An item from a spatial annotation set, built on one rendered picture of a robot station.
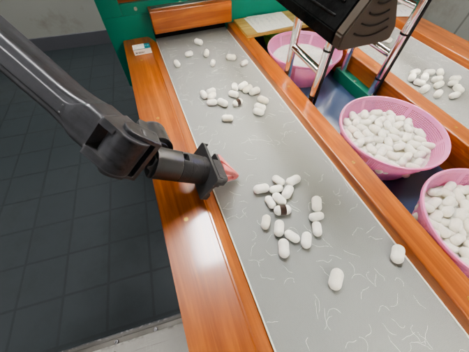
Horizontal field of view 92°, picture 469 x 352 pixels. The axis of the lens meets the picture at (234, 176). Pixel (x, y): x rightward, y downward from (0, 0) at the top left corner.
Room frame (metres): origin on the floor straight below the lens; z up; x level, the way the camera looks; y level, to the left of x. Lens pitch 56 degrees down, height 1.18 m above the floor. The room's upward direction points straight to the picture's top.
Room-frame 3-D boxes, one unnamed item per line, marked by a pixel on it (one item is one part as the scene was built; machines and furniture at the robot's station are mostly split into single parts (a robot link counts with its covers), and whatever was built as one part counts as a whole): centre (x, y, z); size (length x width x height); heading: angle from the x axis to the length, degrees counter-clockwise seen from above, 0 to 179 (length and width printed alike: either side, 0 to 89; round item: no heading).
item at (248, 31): (1.05, -0.18, 0.77); 0.33 x 0.15 x 0.01; 111
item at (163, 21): (0.98, 0.16, 0.83); 0.30 x 0.06 x 0.07; 111
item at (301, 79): (0.85, -0.25, 0.72); 0.27 x 0.27 x 0.10
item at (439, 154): (0.43, -0.41, 0.72); 0.27 x 0.27 x 0.10
